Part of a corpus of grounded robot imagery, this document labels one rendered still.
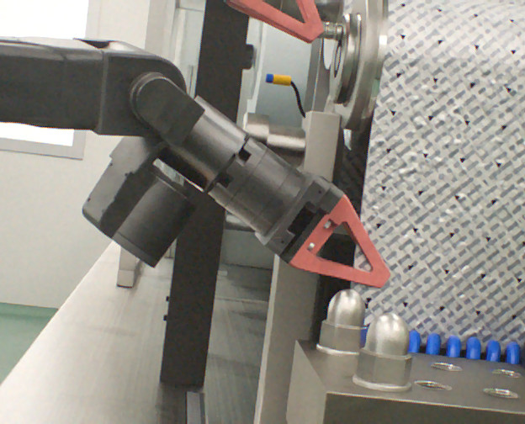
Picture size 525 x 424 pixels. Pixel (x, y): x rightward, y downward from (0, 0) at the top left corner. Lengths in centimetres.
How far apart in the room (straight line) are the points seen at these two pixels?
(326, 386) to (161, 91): 23
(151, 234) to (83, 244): 565
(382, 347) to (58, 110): 26
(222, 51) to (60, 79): 45
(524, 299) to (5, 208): 574
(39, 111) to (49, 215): 572
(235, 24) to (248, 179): 39
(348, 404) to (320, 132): 32
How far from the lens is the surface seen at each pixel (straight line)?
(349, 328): 70
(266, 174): 74
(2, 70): 67
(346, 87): 81
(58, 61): 67
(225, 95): 109
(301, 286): 85
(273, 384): 87
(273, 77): 88
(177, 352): 111
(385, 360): 61
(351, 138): 83
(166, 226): 73
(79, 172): 636
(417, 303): 79
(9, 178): 642
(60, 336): 131
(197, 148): 73
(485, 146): 79
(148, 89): 68
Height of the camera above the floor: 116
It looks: 3 degrees down
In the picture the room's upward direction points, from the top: 7 degrees clockwise
